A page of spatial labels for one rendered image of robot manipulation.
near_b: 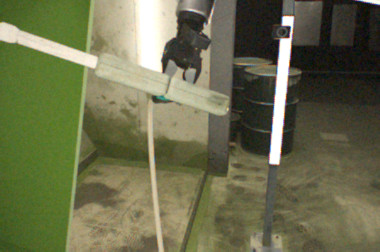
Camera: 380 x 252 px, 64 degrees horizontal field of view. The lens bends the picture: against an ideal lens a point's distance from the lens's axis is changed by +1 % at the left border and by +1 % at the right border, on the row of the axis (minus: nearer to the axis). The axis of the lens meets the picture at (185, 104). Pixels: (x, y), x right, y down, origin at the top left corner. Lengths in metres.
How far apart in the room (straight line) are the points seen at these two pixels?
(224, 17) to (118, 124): 1.37
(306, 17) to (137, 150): 5.37
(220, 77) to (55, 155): 1.66
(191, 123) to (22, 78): 1.78
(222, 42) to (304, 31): 4.94
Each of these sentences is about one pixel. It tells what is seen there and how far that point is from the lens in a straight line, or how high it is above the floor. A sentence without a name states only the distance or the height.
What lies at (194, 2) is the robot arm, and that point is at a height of 1.47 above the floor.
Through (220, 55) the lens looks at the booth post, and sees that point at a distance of 2.52.
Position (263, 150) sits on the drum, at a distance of 3.26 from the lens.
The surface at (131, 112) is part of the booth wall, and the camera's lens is 2.84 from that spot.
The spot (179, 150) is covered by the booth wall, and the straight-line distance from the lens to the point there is 2.84.
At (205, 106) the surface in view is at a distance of 0.68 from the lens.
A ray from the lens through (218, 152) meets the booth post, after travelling 2.77.
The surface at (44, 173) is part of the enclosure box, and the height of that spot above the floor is 0.86.
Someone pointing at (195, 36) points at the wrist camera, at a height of 1.40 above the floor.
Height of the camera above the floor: 1.44
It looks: 17 degrees down
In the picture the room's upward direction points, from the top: straight up
